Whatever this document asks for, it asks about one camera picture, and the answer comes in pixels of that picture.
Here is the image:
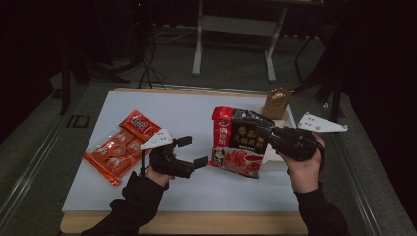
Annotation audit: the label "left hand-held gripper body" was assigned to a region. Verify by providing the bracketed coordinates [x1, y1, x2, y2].
[140, 128, 198, 180]

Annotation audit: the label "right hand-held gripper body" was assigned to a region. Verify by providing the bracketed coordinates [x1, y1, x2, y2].
[271, 111, 349, 162]

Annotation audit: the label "gold foil packet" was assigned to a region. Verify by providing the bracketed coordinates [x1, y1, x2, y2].
[261, 87, 295, 121]

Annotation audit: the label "white plastic container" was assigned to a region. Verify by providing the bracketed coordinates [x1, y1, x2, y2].
[255, 105, 299, 172]

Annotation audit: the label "red and black seasoning packet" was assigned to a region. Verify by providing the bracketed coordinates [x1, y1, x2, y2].
[208, 106, 277, 180]

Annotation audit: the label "clear bag of orange sachets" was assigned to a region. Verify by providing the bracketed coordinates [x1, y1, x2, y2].
[83, 110, 163, 187]

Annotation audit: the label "person's left hand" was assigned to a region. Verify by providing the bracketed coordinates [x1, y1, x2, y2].
[144, 147, 176, 189]

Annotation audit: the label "person's right hand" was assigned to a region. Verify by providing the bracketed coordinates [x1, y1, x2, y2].
[278, 132, 327, 195]

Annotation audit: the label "white table mat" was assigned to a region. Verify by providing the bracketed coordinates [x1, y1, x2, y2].
[62, 90, 301, 213]

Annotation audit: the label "black metal stand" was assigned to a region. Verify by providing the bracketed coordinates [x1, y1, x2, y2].
[58, 42, 131, 116]
[279, 32, 347, 134]

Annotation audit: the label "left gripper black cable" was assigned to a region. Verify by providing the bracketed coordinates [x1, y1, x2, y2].
[140, 148, 148, 179]

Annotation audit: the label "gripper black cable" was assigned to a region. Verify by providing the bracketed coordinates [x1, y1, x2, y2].
[314, 140, 327, 174]
[140, 148, 148, 179]

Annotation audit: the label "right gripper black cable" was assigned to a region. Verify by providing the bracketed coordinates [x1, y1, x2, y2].
[314, 140, 327, 174]

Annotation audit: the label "aluminium rail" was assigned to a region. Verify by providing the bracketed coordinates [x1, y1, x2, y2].
[0, 86, 82, 224]
[319, 101, 385, 236]

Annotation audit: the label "black floor cables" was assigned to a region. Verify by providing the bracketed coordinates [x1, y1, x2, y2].
[137, 29, 168, 90]

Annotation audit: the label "white metal desk frame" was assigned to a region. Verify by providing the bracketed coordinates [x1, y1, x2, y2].
[191, 0, 289, 83]

